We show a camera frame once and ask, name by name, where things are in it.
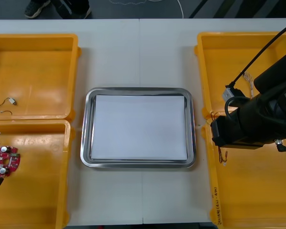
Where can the steel tray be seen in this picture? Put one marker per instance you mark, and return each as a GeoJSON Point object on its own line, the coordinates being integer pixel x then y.
{"type": "Point", "coordinates": [85, 143]}

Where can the round red circuit board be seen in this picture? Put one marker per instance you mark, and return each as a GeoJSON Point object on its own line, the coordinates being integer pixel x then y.
{"type": "Point", "coordinates": [12, 159]}

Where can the person's foot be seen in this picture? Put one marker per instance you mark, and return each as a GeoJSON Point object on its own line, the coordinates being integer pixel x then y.
{"type": "Point", "coordinates": [76, 9]}
{"type": "Point", "coordinates": [35, 9]}

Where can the white paper sheet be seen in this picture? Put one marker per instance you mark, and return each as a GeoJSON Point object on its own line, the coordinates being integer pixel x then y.
{"type": "Point", "coordinates": [138, 126]}

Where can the yellow-orange plastic bin with handwriting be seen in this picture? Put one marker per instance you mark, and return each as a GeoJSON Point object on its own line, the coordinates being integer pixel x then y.
{"type": "Point", "coordinates": [252, 190]}

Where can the black metal frame leg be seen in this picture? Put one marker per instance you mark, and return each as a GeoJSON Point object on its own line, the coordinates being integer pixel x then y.
{"type": "Point", "coordinates": [196, 9]}

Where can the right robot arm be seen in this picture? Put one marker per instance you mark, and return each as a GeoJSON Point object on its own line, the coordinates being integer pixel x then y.
{"type": "Point", "coordinates": [276, 83]}

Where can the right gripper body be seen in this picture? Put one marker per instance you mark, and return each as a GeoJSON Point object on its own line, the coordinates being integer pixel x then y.
{"type": "Point", "coordinates": [231, 131]}

